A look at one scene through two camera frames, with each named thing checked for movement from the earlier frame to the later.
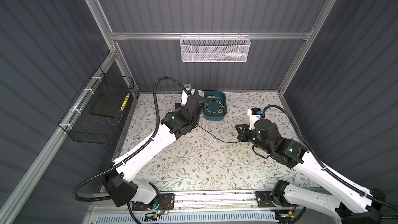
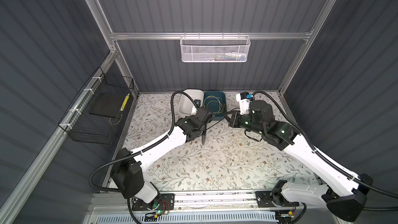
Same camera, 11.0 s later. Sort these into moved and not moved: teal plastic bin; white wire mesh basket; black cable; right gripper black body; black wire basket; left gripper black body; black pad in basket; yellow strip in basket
Moved: right gripper black body; black cable; left gripper black body
Not moved: black wire basket; black pad in basket; yellow strip in basket; teal plastic bin; white wire mesh basket
